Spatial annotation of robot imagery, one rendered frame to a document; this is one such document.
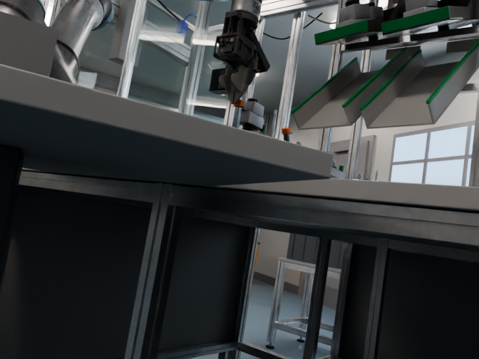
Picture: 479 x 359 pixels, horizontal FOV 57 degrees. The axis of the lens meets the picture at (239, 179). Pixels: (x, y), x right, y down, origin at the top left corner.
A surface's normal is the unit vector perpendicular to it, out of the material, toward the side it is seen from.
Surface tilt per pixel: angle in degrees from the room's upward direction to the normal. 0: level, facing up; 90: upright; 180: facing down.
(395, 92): 90
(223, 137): 90
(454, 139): 90
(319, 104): 90
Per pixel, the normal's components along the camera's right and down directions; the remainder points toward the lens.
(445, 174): -0.89, -0.19
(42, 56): 0.43, -0.04
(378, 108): 0.67, 0.03
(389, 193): -0.59, -0.18
